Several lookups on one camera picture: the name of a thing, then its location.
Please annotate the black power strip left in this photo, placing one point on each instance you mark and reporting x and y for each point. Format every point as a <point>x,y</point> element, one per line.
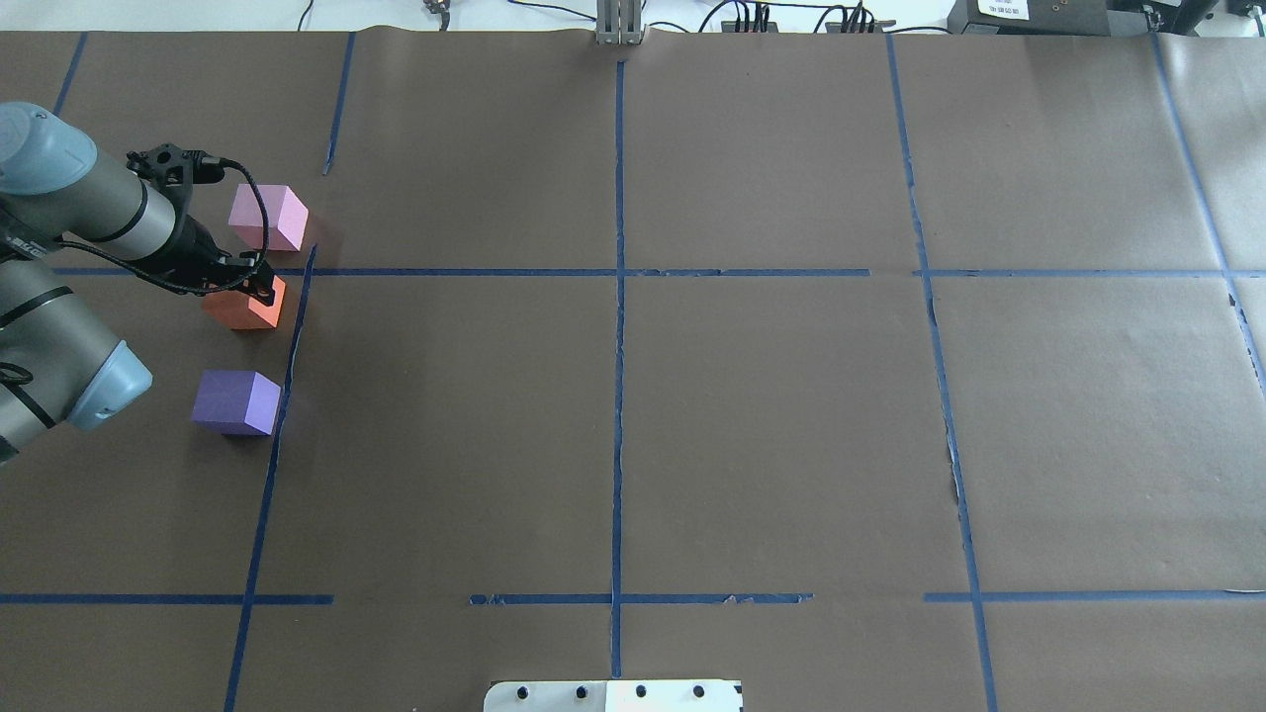
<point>762,25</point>

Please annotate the black power strip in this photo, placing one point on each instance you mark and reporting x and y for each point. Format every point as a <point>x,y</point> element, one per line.
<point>762,25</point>
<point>857,27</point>

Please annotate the purple foam cube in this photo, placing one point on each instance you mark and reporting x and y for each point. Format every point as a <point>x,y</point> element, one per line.
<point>236,403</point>

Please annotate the white mounting plate with holes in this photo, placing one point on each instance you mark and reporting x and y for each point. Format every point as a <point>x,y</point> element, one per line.
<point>616,695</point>

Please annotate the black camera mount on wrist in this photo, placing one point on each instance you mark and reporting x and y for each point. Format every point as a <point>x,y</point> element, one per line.
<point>174,171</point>

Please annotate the black box with white label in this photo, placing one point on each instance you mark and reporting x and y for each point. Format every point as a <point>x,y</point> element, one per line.
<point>1040,18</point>

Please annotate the grey aluminium profile post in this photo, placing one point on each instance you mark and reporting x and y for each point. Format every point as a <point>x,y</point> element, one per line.
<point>619,22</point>

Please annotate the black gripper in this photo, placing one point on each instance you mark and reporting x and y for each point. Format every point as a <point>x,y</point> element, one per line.
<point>199,246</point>

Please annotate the black power strip right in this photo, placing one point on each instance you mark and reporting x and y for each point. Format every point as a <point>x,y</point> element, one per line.
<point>857,27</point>

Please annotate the pink foam cube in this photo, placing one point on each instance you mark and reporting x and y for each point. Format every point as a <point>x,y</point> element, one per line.
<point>284,213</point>

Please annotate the orange foam cube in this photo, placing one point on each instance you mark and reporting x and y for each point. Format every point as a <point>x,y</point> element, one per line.
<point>238,311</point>

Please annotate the brown paper table cover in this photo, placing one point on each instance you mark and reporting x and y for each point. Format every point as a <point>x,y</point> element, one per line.
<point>880,374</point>

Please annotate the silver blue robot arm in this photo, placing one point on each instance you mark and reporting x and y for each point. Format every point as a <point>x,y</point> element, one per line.
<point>61,363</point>

